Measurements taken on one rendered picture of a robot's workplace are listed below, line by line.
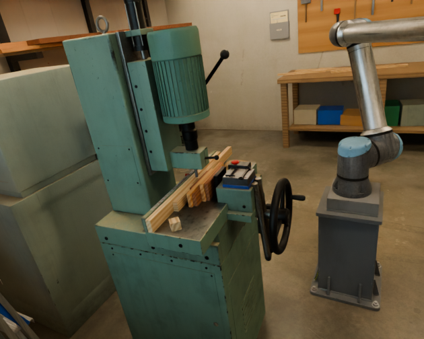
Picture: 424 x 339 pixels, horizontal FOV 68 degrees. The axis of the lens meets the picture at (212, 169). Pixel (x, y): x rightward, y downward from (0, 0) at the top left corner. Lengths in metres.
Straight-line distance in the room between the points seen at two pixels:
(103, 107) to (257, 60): 3.52
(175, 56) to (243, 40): 3.59
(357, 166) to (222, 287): 0.88
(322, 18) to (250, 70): 1.09
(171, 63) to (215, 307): 0.92
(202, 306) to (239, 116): 3.80
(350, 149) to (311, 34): 2.87
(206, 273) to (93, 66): 0.86
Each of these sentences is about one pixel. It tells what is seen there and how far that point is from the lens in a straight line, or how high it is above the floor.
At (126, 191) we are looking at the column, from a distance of 1.38.
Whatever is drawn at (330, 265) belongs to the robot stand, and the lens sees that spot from 1.95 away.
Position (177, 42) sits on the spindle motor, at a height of 1.46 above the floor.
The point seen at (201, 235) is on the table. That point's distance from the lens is 1.03.
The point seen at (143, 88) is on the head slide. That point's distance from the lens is 1.19.
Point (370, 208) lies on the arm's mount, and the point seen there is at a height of 0.60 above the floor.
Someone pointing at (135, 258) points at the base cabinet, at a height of 0.66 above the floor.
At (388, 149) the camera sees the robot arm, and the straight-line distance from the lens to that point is 1.80.
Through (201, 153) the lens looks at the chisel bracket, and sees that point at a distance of 1.21.
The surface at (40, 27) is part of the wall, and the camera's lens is 3.65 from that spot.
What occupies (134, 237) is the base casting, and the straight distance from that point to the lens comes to 1.33.
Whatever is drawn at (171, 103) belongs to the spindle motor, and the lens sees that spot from 1.12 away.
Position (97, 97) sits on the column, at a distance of 1.28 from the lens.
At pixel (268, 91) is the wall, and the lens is 4.62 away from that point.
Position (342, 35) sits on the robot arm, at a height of 1.38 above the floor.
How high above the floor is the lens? 1.49
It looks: 24 degrees down
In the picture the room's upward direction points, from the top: 8 degrees counter-clockwise
